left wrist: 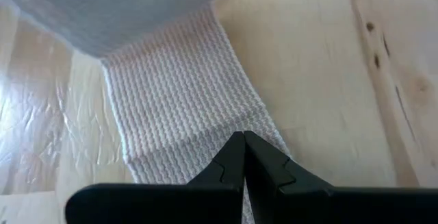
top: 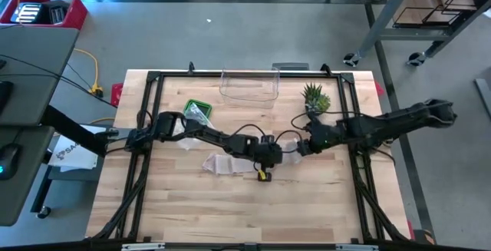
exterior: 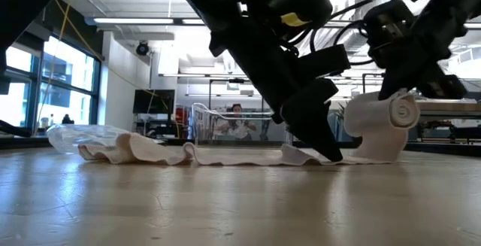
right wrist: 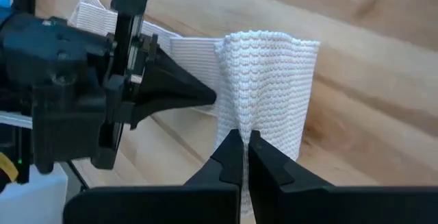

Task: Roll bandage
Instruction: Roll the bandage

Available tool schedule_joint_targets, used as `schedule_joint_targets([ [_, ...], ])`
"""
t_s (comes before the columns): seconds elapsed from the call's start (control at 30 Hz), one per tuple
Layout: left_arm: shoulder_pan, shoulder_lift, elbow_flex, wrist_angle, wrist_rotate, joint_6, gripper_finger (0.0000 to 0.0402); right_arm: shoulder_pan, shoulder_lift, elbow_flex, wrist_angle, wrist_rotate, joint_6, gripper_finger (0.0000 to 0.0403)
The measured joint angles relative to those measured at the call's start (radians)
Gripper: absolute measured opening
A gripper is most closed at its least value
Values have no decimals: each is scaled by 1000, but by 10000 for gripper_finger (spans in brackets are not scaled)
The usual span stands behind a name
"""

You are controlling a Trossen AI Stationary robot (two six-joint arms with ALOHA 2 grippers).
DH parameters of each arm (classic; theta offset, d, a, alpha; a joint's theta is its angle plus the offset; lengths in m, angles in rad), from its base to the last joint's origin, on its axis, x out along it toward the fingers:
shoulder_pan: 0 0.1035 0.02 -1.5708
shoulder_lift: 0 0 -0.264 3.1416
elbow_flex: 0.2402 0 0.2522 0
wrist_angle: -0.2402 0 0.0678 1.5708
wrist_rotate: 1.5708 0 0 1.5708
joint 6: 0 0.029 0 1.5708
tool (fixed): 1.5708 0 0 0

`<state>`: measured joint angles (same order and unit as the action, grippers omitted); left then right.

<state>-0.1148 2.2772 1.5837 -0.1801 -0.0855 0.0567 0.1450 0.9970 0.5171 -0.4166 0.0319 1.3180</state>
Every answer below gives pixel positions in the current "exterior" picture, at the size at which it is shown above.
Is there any round black ceiling device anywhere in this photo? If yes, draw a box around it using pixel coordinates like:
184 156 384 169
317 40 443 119
135 41 150 57

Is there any blue-framed window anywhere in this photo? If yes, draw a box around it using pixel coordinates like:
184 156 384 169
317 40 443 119
0 35 101 136

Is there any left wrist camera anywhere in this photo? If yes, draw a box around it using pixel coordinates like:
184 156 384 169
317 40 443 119
296 44 351 81

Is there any ceiling light bar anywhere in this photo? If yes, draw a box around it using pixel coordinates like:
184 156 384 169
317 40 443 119
85 16 177 27

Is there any person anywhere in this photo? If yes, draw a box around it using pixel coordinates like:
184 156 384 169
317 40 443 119
216 103 260 141

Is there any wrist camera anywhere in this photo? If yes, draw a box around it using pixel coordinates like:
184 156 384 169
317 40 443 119
362 0 416 68
296 44 351 81

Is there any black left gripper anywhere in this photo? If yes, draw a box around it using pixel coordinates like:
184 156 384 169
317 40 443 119
208 11 343 162

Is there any white elastic bandage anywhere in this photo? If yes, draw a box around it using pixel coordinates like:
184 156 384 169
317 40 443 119
77 90 421 166

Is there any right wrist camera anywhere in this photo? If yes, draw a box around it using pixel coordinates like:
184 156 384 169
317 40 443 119
362 0 416 68

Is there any clear plastic container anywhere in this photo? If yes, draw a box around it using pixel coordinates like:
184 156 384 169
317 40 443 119
191 102 294 146

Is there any grey metal-frame table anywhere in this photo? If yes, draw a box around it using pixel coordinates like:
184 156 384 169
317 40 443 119
413 99 481 144

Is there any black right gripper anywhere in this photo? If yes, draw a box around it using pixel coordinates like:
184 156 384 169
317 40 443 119
370 0 469 101

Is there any clear plastic bag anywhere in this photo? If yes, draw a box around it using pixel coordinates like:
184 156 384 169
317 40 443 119
47 124 131 153

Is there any black monitor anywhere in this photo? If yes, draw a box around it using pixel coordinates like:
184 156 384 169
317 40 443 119
132 89 176 115

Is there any black gantry frame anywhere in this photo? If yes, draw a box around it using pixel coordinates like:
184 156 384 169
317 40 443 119
208 77 264 108
362 71 386 95

